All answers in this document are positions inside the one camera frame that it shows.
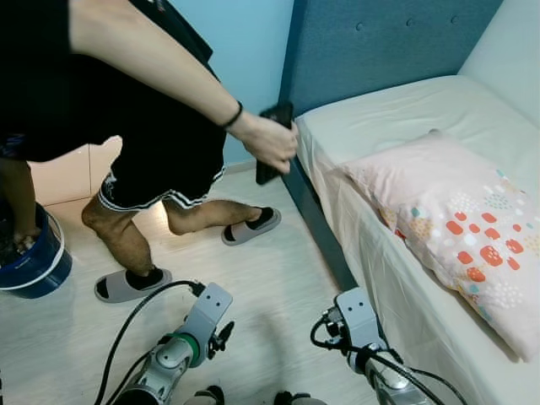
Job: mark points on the robot left leg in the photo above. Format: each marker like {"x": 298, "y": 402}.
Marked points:
{"x": 207, "y": 396}

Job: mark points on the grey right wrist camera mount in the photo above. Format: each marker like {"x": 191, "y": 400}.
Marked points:
{"x": 359, "y": 316}

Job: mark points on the blue bed side rail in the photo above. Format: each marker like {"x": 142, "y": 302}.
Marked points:
{"x": 321, "y": 228}

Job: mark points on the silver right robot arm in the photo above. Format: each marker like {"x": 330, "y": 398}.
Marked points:
{"x": 392, "y": 380}

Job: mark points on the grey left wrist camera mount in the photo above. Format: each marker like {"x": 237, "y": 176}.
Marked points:
{"x": 207, "y": 308}

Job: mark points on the black wristband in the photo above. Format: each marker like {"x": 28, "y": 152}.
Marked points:
{"x": 234, "y": 116}

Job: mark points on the robot right leg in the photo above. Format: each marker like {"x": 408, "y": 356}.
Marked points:
{"x": 295, "y": 399}

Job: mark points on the robot leg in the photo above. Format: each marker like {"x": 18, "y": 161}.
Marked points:
{"x": 207, "y": 396}
{"x": 295, "y": 399}

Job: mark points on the black phone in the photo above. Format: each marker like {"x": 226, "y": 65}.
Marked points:
{"x": 278, "y": 112}

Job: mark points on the person's bare forearm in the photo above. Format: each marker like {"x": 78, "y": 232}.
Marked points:
{"x": 160, "y": 67}

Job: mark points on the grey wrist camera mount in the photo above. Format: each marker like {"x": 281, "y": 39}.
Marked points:
{"x": 359, "y": 316}
{"x": 207, "y": 308}

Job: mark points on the white sheeted bed mattress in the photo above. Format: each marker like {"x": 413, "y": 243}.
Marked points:
{"x": 396, "y": 110}

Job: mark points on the person in black clothes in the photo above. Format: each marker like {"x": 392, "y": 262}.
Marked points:
{"x": 51, "y": 84}

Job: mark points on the person's hand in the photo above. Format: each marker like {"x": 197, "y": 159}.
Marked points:
{"x": 270, "y": 143}

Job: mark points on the blue padded headboard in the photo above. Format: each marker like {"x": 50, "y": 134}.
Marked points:
{"x": 380, "y": 42}

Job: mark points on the pink dotted pillow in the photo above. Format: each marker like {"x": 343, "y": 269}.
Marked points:
{"x": 439, "y": 194}

